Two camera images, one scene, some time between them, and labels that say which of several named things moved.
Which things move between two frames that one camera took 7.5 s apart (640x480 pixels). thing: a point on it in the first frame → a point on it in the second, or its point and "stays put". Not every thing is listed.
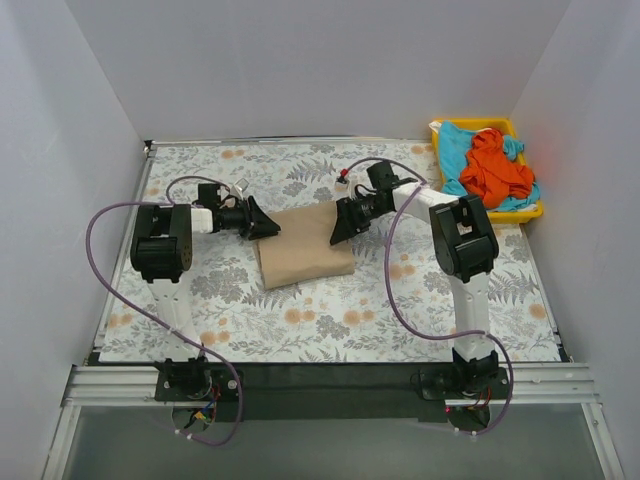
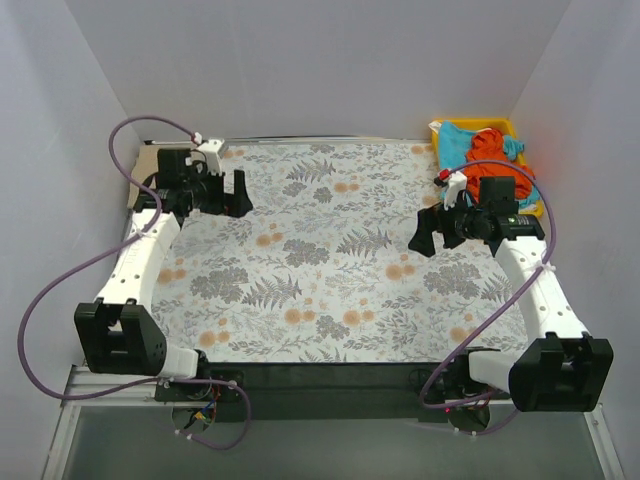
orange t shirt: (490, 174) stays put
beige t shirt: (302, 250) → (146, 164)
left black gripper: (251, 218) → (219, 195)
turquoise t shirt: (454, 144) stays put
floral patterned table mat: (318, 252) stays put
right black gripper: (351, 214) → (447, 226)
